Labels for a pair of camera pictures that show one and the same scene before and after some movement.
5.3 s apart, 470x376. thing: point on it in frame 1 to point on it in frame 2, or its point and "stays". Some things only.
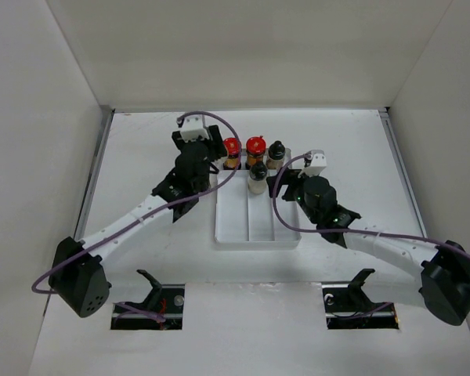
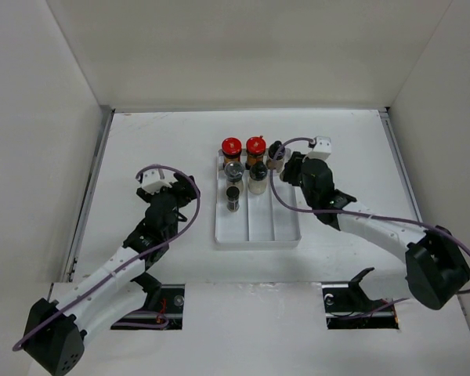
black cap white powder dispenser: (258, 177) stays
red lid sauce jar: (255, 147) stays
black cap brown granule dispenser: (276, 155) stays
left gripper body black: (215, 153) to (182, 197)
